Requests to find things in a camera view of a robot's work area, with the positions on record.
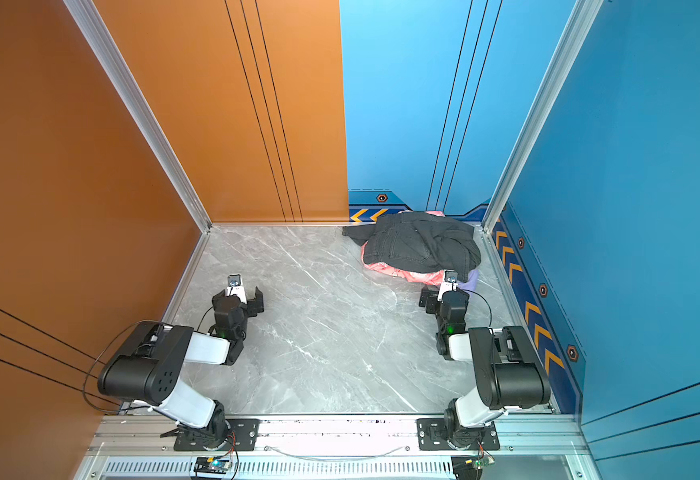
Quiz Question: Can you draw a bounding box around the purple cloth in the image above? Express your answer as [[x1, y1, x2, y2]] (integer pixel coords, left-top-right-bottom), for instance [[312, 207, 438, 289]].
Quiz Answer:
[[457, 269, 480, 293]]

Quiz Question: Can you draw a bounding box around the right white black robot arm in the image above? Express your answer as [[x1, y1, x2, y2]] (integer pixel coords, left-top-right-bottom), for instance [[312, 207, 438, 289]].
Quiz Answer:
[[419, 285, 552, 450]]

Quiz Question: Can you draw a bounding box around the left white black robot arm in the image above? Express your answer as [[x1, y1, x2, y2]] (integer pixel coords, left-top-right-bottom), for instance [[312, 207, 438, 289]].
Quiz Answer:
[[98, 275, 265, 451]]

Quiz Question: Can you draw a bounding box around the pink cloth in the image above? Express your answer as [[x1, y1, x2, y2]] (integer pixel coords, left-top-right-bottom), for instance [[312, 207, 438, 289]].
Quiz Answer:
[[357, 240, 445, 286]]

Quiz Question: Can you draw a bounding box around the black cloth garment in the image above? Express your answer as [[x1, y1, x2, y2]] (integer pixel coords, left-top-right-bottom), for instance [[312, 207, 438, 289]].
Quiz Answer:
[[342, 211, 482, 282]]

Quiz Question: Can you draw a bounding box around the left green circuit board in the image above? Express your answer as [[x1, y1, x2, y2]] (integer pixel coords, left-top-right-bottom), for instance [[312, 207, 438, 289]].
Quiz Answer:
[[193, 456, 234, 478]]

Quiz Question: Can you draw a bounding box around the green circuit board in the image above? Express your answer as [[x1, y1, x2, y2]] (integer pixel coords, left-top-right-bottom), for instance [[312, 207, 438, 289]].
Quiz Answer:
[[193, 456, 234, 478], [465, 451, 496, 470]]

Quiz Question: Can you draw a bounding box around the right green circuit board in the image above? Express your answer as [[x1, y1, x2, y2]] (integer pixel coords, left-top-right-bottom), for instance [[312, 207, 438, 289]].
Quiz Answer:
[[465, 451, 496, 470]]

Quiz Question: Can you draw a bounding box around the white vented grille strip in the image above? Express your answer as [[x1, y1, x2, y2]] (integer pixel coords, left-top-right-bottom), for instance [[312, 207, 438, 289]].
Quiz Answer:
[[93, 456, 456, 479]]

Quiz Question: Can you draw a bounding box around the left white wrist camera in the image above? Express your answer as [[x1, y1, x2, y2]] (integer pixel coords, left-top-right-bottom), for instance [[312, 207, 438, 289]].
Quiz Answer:
[[225, 274, 247, 304]]

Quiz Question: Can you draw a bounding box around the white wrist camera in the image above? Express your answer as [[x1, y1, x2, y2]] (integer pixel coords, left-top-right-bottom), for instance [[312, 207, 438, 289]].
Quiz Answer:
[[438, 270, 458, 301], [225, 274, 247, 304]]

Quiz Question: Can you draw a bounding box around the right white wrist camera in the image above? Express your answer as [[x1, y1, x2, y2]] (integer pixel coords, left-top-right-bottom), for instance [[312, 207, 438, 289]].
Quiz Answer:
[[438, 270, 458, 301]]

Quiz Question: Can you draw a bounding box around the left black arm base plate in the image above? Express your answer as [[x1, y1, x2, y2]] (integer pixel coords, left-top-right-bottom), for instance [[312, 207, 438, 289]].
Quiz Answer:
[[174, 418, 261, 452]]

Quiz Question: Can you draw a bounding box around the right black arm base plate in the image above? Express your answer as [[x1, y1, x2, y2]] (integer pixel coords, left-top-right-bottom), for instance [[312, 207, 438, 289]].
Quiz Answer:
[[416, 417, 501, 452]]

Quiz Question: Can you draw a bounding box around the aluminium front frame rail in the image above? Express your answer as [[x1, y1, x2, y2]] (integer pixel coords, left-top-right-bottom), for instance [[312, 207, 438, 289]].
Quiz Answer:
[[85, 413, 589, 457]]

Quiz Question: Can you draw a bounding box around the left aluminium corner post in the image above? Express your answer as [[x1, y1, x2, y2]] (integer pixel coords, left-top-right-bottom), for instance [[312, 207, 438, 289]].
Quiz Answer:
[[64, 0, 213, 234]]

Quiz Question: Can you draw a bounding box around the aluminium corner post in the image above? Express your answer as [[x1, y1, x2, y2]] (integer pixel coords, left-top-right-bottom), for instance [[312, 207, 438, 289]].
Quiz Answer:
[[482, 0, 604, 234], [64, 0, 213, 234]]

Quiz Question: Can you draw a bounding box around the right aluminium corner post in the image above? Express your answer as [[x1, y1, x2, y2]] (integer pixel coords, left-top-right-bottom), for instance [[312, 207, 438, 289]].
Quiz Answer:
[[482, 0, 604, 234]]

